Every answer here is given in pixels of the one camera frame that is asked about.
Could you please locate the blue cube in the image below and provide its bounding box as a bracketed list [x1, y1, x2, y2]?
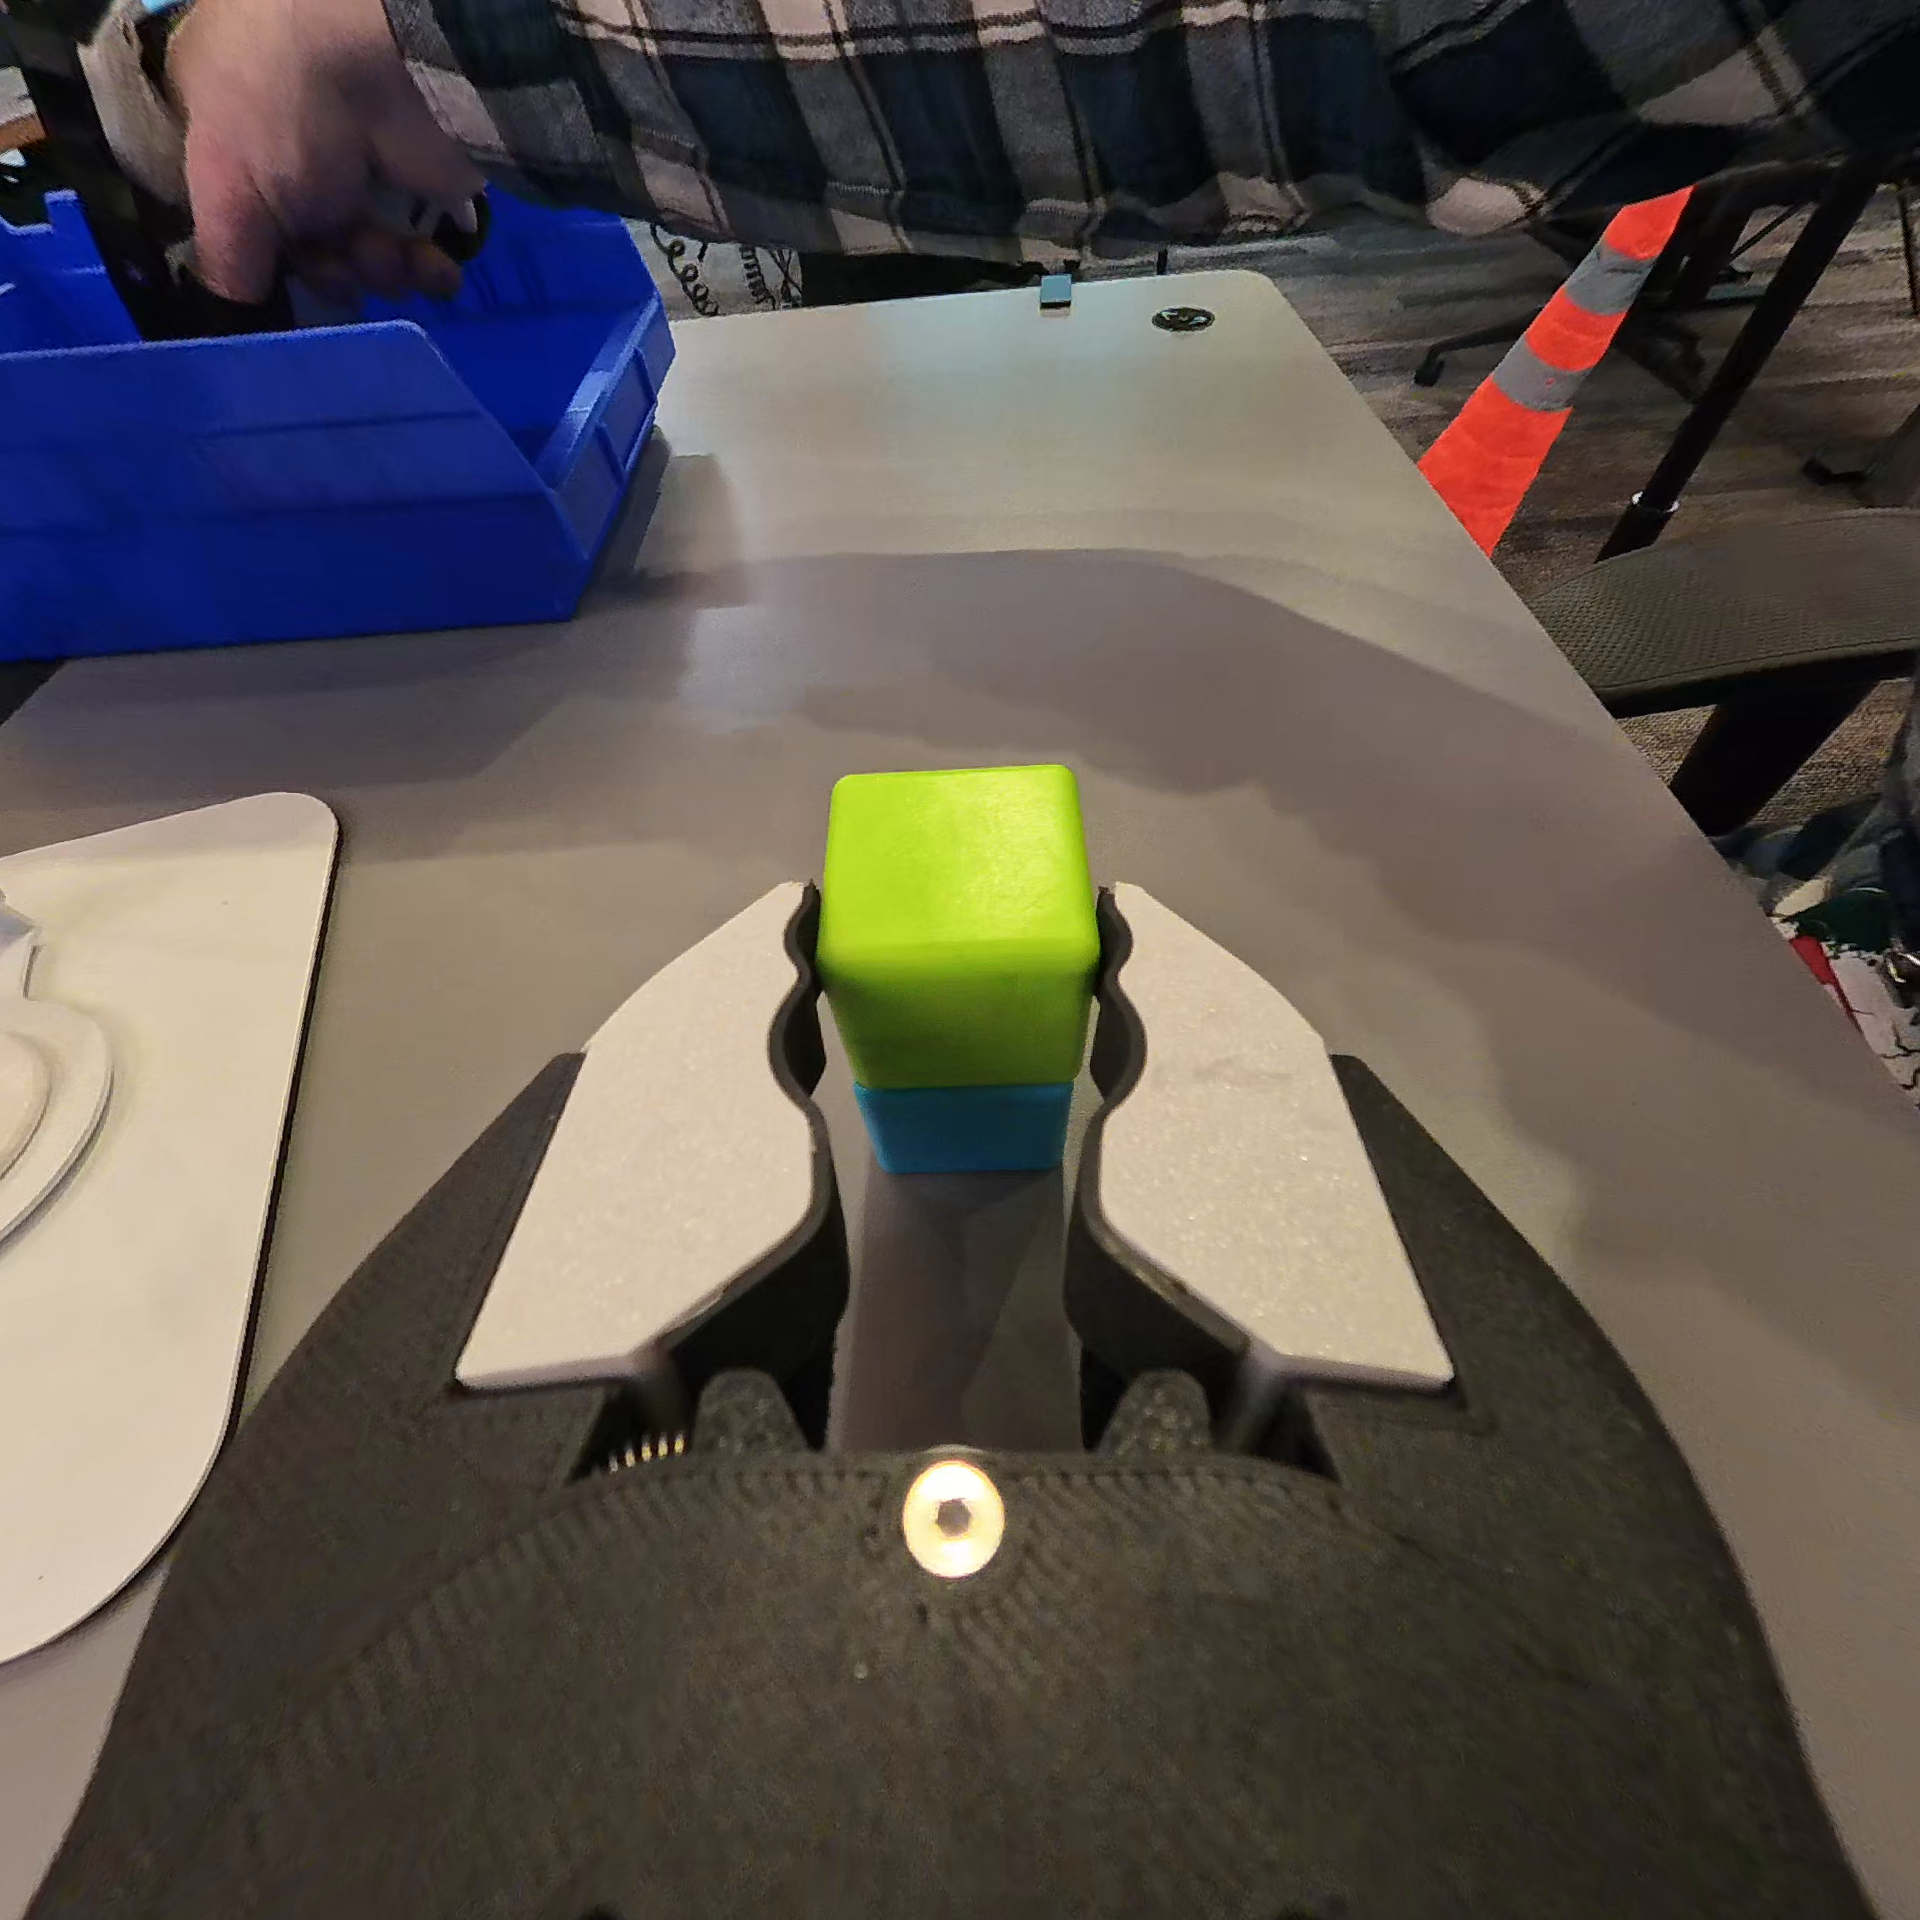
[857, 1077, 1076, 1177]

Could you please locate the person's right forearm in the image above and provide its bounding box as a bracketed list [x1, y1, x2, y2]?
[74, 0, 900, 263]

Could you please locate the person's plaid shirt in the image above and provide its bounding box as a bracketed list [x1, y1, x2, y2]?
[839, 0, 1920, 250]

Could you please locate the white adjustable document stand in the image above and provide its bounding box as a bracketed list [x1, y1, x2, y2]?
[0, 795, 342, 1670]

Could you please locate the person's right hand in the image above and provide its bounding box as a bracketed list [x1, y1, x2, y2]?
[168, 0, 490, 300]

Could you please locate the blue plastic bin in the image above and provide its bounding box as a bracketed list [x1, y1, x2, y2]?
[0, 187, 675, 668]

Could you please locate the orange traffic cone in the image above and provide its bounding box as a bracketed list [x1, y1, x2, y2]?
[1418, 187, 1699, 563]

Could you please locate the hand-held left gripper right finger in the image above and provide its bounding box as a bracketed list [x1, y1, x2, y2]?
[1069, 883, 1455, 1453]

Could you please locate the black coiled cable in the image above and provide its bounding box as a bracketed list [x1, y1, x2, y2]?
[661, 226, 796, 323]

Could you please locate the grey desk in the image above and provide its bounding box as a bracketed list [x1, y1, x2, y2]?
[0, 270, 1920, 1920]

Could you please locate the green cube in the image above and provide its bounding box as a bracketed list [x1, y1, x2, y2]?
[816, 763, 1104, 1084]

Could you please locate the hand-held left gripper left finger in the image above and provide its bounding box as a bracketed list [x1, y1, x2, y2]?
[453, 878, 857, 1453]

